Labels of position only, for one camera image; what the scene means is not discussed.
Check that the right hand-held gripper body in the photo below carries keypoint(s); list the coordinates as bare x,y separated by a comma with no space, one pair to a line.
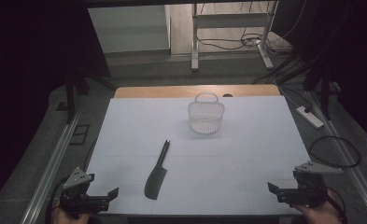
310,189

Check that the white metal stand frame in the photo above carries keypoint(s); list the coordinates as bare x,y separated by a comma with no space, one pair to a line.
231,21

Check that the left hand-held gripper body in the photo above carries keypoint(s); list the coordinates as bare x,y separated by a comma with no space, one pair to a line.
75,199

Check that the white plastic basket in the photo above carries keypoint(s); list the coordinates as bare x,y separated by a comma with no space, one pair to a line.
206,116

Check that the aluminium floor rail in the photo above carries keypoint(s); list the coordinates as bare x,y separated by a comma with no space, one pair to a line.
52,168
352,168

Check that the person's left hand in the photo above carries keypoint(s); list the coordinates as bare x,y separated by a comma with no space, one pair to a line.
67,218

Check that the person's right hand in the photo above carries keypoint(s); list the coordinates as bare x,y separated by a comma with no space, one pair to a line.
321,215

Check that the black rectangular floor frame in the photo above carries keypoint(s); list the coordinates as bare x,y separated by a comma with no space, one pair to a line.
80,134

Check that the black kitchen knife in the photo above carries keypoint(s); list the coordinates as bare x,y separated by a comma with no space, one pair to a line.
155,182

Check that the white power strip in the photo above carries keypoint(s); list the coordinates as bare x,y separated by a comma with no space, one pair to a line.
310,117

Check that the white table mat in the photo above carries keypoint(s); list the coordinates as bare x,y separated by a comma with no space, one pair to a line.
234,174

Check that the black stand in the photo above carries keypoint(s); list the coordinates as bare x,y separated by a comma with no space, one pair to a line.
69,99
326,93

